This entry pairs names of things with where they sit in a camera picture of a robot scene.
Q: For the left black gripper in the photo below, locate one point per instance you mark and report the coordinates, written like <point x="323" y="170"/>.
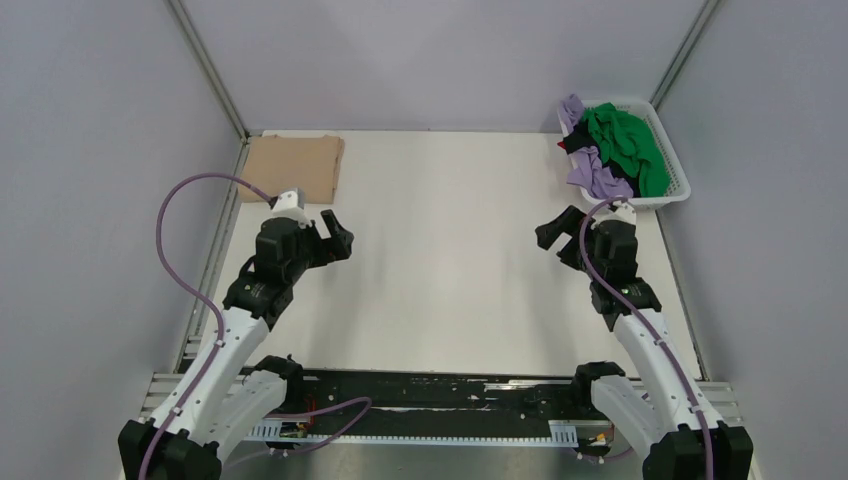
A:
<point x="340" y="242"/>

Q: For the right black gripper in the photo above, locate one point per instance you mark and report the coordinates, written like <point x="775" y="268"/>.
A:
<point x="569" y="222"/>

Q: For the green t-shirt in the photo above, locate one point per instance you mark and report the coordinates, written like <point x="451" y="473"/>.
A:
<point x="627" y="141"/>

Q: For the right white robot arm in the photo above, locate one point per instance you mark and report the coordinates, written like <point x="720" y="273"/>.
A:
<point x="672" y="426"/>

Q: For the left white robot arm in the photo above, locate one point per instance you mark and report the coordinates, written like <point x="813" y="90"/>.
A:
<point x="192" y="433"/>

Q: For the lilac t-shirt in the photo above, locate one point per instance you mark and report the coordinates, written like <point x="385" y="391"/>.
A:
<point x="570" y="112"/>

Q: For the folded beige t-shirt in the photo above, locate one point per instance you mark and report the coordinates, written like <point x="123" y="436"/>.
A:
<point x="312" y="164"/>

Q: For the black t-shirt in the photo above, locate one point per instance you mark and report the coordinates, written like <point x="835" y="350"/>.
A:
<point x="601" y="180"/>

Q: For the white plastic basket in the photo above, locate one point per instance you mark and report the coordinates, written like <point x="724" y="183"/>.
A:
<point x="679" y="189"/>

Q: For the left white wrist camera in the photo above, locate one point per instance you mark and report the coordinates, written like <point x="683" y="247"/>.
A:
<point x="290" y="204"/>

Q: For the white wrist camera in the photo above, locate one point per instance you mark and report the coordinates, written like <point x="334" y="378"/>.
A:
<point x="622" y="212"/>
<point x="290" y="204"/>

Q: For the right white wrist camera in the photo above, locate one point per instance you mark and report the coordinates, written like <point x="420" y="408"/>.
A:
<point x="622" y="212"/>

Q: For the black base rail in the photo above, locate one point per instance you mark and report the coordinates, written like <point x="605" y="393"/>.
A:
<point x="329" y="420"/>

